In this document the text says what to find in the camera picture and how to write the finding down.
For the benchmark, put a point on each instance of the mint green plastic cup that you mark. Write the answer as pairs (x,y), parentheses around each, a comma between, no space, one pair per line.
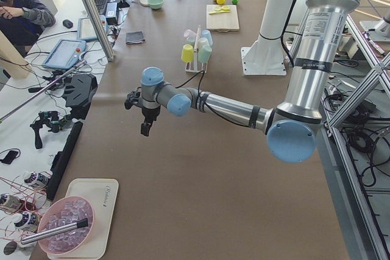
(204,54)

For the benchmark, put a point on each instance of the yellow plastic cup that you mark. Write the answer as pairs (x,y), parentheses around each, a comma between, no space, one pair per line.
(187,54)

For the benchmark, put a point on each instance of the blue teach pendant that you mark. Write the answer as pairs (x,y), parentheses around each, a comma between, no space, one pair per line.
(65,54)
(85,30)

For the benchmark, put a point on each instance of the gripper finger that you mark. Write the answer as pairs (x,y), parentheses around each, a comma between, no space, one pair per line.
(146,126)

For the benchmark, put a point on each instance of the white camera stand base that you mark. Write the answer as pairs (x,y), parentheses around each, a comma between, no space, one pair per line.
(265,55)

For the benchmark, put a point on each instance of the yellow plastic knife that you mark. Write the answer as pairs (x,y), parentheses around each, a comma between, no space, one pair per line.
(218,12)

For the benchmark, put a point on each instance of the black plastic bracket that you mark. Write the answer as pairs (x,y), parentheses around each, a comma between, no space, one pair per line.
(78,94)

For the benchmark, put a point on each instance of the wooden cutting board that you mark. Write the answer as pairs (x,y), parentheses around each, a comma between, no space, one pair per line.
(222,22)

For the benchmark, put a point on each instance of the grey plastic cup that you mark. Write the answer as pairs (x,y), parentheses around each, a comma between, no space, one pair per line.
(191,41)

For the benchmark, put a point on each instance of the pink plastic cup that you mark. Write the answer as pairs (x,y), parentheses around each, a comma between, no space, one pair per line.
(189,33)

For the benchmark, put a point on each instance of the grey folded cloth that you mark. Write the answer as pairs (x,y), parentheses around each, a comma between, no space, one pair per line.
(134,37)

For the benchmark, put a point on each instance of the metal muddler in bowl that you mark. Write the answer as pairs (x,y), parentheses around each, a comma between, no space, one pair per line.
(55,231)

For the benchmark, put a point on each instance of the light blue plastic cup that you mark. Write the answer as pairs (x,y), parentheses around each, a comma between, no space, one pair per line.
(207,34)

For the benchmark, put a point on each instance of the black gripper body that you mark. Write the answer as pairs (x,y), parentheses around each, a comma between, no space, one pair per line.
(149,114)

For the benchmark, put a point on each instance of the reacher grabber tool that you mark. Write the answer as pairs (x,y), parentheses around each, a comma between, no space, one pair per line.
(75,67)

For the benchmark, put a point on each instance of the beige plastic tray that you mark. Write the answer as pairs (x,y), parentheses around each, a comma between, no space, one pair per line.
(100,194)

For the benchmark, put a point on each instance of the aluminium frame post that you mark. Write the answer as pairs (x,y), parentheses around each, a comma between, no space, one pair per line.
(98,29)

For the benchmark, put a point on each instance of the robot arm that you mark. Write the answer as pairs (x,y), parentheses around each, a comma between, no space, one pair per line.
(253,88)

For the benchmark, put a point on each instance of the white plastic cup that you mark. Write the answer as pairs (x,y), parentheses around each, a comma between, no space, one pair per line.
(202,42)

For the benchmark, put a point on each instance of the mint green bowl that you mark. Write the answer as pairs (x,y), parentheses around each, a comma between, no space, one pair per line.
(155,4)

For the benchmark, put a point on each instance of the seated person in dark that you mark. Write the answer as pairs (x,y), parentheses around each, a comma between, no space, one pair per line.
(23,21)

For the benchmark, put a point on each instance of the bottled drink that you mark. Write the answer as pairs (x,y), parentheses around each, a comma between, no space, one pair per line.
(26,221)
(35,180)

